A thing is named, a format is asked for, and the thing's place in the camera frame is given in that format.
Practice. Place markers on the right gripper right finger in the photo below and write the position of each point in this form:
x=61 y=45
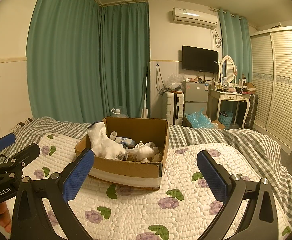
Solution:
x=259 y=220

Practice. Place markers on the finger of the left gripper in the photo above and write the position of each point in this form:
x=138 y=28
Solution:
x=21 y=159
x=7 y=140

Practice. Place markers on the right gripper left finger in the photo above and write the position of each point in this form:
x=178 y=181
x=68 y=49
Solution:
x=30 y=219

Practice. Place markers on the white sock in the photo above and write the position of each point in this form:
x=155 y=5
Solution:
x=101 y=145
x=146 y=152

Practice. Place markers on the blue white tissue pack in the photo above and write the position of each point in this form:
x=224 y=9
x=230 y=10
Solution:
x=126 y=141

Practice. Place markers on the cream lace garment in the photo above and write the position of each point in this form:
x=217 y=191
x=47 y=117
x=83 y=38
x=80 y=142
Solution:
x=130 y=154

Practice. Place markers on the person's left hand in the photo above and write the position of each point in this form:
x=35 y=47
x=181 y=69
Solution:
x=5 y=218

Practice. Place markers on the floral quilted white blanket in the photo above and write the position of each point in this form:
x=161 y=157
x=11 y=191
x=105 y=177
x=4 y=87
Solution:
x=182 y=208

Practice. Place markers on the blue laundry basket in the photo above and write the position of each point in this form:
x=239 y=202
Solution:
x=225 y=118

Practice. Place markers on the clear water jug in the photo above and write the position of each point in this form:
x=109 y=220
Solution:
x=118 y=113

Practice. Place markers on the teal curtain left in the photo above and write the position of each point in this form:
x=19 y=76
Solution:
x=84 y=59

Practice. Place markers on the teal curtain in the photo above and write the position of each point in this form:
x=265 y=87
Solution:
x=237 y=43
x=84 y=59

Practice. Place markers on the blue plastic bag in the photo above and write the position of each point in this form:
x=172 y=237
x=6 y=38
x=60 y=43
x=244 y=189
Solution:
x=199 y=120

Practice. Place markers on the open cardboard box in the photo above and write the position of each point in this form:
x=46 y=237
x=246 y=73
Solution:
x=145 y=175

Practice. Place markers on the white rolled sock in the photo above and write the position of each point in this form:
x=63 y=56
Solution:
x=146 y=152

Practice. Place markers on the white dressing table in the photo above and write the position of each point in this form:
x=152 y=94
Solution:
x=232 y=97

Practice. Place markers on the white mop pole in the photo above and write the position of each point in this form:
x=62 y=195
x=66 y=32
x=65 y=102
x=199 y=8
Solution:
x=144 y=109

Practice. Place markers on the grey small fridge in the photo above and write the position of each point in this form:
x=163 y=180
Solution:
x=195 y=97

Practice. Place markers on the white suitcase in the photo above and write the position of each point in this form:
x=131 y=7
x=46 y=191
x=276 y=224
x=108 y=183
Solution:
x=172 y=107

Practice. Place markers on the white oval vanity mirror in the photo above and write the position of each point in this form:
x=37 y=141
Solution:
x=227 y=69

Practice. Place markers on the white louvred wardrobe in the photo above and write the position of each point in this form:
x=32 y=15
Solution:
x=272 y=77

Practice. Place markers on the teal curtain right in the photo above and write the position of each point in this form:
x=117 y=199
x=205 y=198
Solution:
x=237 y=43

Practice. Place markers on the black wall television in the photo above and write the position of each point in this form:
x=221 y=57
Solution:
x=199 y=59

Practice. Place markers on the white wall air conditioner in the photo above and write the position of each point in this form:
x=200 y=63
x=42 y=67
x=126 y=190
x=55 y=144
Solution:
x=192 y=17

